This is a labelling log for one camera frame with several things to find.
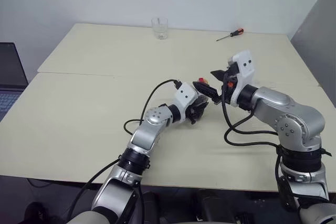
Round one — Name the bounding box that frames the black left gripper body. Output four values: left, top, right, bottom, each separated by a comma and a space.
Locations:
185, 100, 202, 125

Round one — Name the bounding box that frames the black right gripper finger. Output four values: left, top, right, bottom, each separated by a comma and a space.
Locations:
209, 69, 227, 81

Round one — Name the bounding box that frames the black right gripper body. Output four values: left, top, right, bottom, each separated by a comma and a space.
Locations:
220, 62, 238, 105

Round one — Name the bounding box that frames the clear glass tumbler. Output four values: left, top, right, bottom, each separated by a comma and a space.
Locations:
151, 17, 169, 40

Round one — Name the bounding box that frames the wide black rounded shape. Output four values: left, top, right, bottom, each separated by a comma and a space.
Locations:
193, 188, 237, 224

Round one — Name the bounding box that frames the narrow black rounded shape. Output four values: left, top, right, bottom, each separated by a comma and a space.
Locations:
141, 191, 161, 224

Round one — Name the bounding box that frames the dark round floor object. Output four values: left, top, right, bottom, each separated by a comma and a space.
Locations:
23, 201, 53, 224

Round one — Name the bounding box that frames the dark grey laptop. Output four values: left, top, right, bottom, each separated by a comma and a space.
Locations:
0, 41, 29, 122

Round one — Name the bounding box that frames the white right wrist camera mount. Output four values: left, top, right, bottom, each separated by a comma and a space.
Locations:
227, 50, 256, 108

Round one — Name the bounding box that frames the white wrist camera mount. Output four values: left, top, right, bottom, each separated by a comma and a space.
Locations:
227, 50, 256, 108
172, 82, 199, 124

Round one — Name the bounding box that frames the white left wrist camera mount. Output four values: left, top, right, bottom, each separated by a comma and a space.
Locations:
172, 82, 199, 124

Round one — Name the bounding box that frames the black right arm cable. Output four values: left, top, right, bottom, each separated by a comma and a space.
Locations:
221, 77, 295, 213

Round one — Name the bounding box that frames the orange black handled screwdriver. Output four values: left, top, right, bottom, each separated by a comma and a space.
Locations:
216, 27, 245, 42

